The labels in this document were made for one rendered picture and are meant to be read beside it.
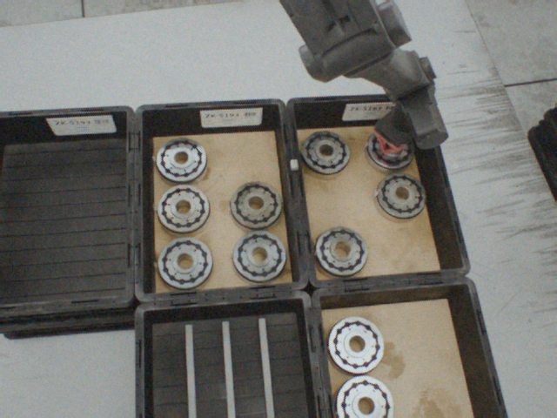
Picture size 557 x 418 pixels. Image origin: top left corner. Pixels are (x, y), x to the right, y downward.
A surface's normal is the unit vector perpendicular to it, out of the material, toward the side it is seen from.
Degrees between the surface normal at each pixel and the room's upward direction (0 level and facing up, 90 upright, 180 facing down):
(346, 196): 0
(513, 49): 0
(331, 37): 68
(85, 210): 0
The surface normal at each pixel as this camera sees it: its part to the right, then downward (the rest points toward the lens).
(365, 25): -0.03, 0.70
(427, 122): -0.46, -0.18
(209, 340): 0.07, -0.40
